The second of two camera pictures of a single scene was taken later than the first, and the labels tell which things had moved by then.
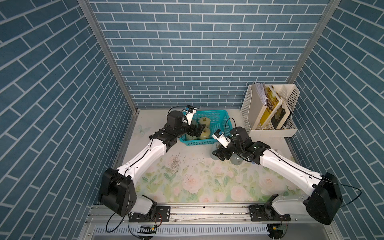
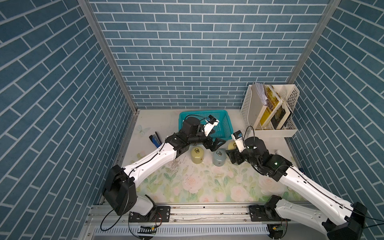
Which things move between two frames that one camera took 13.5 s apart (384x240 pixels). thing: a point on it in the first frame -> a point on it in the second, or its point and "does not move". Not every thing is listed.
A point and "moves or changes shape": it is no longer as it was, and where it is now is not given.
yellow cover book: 274,101 does not move
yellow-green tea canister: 206,133 moves or changes shape
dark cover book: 280,116 does not move
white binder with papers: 258,104 does not move
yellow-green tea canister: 205,120 moves or changes shape
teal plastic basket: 220,120 does not move
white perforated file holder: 288,128 does not move
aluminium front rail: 191,215 does not move
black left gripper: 197,131 -> 212,147
